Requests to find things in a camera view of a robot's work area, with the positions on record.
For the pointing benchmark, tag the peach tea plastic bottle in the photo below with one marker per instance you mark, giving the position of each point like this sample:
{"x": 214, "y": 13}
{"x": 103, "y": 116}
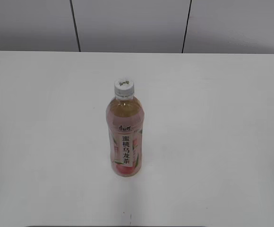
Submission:
{"x": 125, "y": 118}

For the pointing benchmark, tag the white bottle cap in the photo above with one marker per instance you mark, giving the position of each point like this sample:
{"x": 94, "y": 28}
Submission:
{"x": 124, "y": 87}

